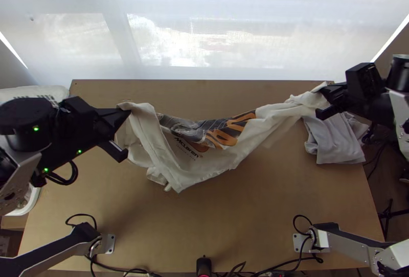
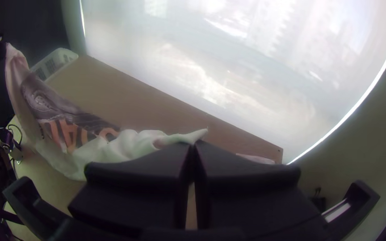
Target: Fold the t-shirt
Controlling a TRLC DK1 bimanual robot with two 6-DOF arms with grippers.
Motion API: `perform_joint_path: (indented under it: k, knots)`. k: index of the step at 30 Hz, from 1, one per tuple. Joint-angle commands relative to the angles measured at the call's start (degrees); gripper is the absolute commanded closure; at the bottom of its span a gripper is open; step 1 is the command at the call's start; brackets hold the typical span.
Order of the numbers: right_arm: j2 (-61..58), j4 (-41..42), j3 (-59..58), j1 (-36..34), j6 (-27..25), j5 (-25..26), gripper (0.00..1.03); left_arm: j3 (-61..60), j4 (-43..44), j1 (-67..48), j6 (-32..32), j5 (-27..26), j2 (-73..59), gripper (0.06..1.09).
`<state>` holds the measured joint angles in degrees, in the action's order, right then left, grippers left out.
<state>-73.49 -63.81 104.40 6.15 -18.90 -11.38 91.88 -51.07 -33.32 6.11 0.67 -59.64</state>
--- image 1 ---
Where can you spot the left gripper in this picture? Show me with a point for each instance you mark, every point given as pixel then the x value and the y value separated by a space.
pixel 80 133

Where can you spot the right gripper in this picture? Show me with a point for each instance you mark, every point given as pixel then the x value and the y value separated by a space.
pixel 374 111

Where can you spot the white t-shirt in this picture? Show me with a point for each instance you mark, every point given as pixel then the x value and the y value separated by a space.
pixel 191 162

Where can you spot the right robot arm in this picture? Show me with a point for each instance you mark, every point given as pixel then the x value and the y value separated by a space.
pixel 399 114

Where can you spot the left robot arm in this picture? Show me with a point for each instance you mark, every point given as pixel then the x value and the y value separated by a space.
pixel 19 123

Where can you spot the grey t-shirt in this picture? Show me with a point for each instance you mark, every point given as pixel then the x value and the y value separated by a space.
pixel 335 142

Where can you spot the white laundry basket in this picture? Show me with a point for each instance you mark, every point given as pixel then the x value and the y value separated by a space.
pixel 48 91

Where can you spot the white sheer curtain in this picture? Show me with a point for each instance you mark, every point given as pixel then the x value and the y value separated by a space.
pixel 223 28

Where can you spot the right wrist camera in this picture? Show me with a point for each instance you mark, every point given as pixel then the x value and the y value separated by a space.
pixel 364 79

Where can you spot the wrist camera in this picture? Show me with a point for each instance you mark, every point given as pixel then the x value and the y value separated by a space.
pixel 364 79
pixel 80 106

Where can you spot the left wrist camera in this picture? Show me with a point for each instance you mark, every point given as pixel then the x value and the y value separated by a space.
pixel 80 106

